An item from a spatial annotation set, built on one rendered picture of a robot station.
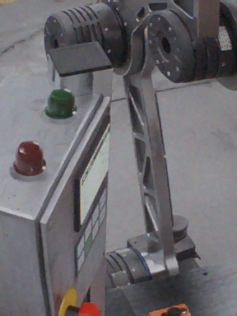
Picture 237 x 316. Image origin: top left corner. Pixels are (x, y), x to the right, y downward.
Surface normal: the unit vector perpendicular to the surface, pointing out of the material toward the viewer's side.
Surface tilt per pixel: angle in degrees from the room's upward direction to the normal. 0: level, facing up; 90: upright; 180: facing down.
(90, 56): 0
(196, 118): 0
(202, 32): 90
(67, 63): 0
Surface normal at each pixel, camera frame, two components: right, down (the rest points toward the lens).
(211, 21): 0.41, 0.58
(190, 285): 0.04, -0.78
